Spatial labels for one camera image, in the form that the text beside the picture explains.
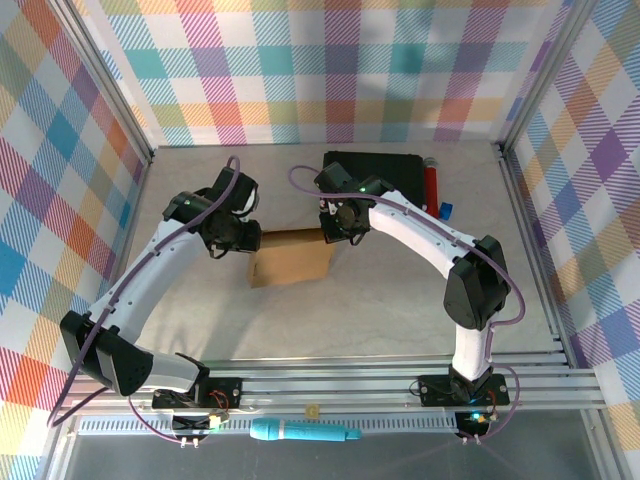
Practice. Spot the aluminium frame corner post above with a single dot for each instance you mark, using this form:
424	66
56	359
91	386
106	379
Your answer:
105	80
545	75

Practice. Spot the brown cardboard paper box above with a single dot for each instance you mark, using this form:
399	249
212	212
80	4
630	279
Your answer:
292	260

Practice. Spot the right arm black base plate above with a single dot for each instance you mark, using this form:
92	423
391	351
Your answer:
435	390

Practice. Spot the blue bottle cap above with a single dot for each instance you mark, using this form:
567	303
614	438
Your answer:
446	211

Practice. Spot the red cylindrical bottle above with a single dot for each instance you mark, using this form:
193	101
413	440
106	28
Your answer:
431	187

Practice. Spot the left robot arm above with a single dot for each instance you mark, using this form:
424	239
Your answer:
135	290

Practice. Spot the aluminium frame side rail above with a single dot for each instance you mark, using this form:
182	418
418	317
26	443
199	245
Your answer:
535	260

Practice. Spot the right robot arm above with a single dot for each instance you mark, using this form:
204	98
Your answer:
430	240

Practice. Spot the teal marker pen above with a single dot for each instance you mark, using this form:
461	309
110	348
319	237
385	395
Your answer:
300	430

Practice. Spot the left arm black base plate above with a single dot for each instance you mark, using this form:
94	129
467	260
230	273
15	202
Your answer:
225	392

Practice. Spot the aluminium frame front rails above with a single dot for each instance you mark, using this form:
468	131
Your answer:
325	385

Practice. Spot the black flat case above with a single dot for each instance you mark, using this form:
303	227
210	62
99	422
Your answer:
395	172

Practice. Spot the small tan square tag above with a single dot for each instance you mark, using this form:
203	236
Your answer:
312	410

